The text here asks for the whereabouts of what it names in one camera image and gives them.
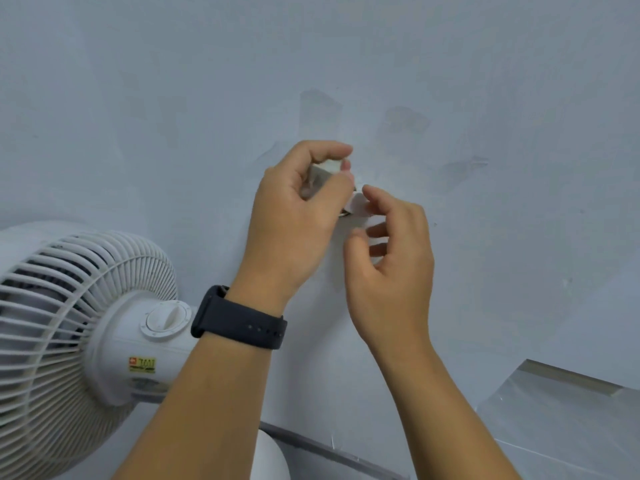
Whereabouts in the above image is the person's right forearm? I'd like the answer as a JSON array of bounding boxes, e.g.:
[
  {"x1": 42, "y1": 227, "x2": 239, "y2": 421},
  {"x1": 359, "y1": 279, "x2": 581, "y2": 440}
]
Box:
[{"x1": 373, "y1": 343, "x2": 525, "y2": 480}]

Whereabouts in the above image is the person's left forearm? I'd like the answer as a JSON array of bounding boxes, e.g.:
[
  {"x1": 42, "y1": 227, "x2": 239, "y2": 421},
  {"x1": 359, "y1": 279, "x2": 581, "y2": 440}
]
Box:
[{"x1": 113, "y1": 331, "x2": 275, "y2": 480}]

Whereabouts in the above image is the black wristband watch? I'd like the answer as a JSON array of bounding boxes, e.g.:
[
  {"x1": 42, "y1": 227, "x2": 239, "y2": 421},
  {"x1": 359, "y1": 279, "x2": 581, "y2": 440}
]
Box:
[{"x1": 190, "y1": 285, "x2": 289, "y2": 351}]

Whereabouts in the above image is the clear tape strip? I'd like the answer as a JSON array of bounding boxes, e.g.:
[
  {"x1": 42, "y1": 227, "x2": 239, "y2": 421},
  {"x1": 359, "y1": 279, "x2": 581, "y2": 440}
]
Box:
[
  {"x1": 439, "y1": 155, "x2": 491, "y2": 189},
  {"x1": 379, "y1": 105, "x2": 431, "y2": 143},
  {"x1": 299, "y1": 88, "x2": 344, "y2": 139}
]

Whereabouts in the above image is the person's left hand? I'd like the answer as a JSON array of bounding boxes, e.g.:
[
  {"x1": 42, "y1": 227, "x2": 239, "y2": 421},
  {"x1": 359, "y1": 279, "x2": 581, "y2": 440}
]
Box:
[{"x1": 227, "y1": 140, "x2": 357, "y2": 317}]

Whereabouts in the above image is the white fan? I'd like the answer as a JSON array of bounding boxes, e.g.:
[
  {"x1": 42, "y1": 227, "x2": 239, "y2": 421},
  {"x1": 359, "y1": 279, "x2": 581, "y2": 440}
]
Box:
[{"x1": 0, "y1": 220, "x2": 291, "y2": 480}]

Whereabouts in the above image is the white wall cord winder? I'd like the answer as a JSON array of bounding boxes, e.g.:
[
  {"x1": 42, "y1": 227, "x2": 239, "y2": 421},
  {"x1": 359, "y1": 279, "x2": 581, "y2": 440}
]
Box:
[{"x1": 299, "y1": 162, "x2": 375, "y2": 219}]

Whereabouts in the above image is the person's right hand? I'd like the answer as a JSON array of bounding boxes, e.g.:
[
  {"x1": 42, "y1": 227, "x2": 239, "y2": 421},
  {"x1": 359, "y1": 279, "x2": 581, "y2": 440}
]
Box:
[{"x1": 343, "y1": 184, "x2": 435, "y2": 366}]

